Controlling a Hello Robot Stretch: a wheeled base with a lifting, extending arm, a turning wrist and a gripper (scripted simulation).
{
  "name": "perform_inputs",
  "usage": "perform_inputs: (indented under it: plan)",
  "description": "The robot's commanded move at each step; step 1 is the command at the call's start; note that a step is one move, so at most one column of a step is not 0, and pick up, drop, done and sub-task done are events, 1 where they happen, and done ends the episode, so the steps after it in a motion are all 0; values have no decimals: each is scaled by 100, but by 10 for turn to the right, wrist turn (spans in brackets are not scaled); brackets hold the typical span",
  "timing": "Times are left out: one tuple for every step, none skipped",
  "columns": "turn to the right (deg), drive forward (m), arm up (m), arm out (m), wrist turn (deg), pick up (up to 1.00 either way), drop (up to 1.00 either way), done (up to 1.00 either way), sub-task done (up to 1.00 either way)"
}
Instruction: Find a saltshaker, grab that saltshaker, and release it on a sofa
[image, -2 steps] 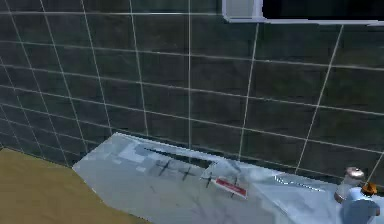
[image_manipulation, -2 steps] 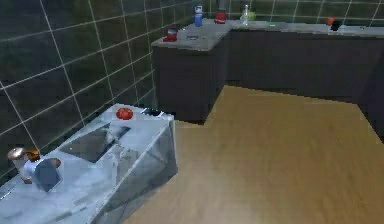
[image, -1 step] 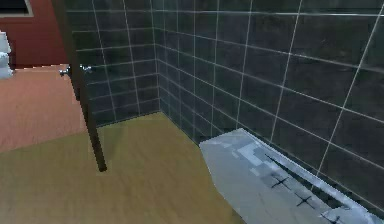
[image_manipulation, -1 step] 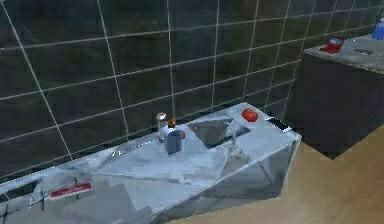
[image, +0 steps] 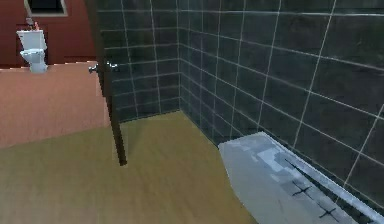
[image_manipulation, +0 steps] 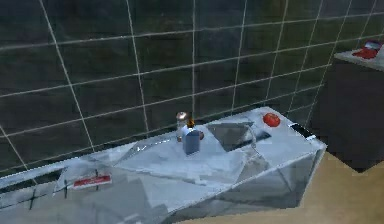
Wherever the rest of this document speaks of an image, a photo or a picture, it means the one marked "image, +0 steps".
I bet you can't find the white bathtub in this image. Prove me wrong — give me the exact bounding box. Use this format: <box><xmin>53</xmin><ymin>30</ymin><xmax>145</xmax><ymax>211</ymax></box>
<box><xmin>217</xmin><ymin>131</ymin><xmax>384</xmax><ymax>224</ymax></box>

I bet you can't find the white toilet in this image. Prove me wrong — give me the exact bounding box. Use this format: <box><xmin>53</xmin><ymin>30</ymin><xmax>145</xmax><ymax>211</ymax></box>
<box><xmin>16</xmin><ymin>29</ymin><xmax>49</xmax><ymax>74</ymax></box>

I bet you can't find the silver door handle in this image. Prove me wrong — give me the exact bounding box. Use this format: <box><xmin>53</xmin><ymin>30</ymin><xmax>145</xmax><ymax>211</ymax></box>
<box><xmin>88</xmin><ymin>61</ymin><xmax>120</xmax><ymax>74</ymax></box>

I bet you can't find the white framed window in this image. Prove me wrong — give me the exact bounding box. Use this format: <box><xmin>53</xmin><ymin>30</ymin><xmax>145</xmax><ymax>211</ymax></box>
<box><xmin>23</xmin><ymin>0</ymin><xmax>69</xmax><ymax>18</ymax></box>

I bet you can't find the dark brown room door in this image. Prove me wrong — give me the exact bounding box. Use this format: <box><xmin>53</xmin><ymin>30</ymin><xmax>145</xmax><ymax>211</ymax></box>
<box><xmin>83</xmin><ymin>0</ymin><xmax>128</xmax><ymax>167</ymax></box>

